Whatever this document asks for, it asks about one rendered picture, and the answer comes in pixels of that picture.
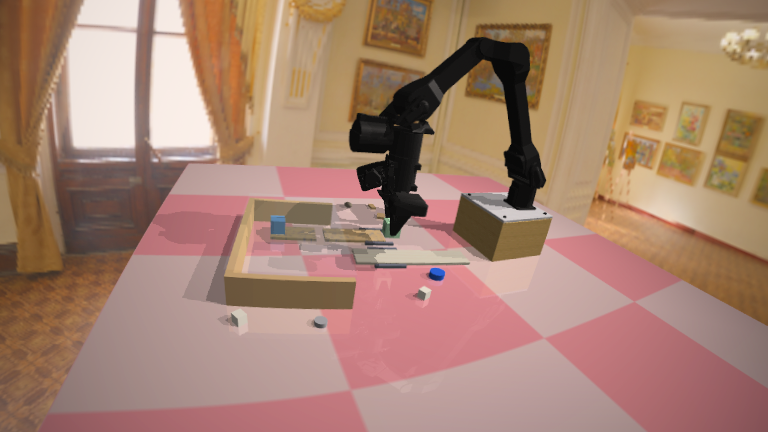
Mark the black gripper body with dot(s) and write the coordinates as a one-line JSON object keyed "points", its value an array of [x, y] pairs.
{"points": [[402, 202]]}

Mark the small white cube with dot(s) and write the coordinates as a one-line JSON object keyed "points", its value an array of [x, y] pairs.
{"points": [[239, 317], [424, 293]]}

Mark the light green cube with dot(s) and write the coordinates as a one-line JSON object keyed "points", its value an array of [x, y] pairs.
{"points": [[386, 229]]}

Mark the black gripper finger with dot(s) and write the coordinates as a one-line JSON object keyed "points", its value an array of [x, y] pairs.
{"points": [[385, 197], [396, 222]]}

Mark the blue cylinder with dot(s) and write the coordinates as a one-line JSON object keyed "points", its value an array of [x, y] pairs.
{"points": [[437, 274]]}

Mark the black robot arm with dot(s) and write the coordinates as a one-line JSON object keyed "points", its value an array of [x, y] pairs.
{"points": [[418, 100]]}

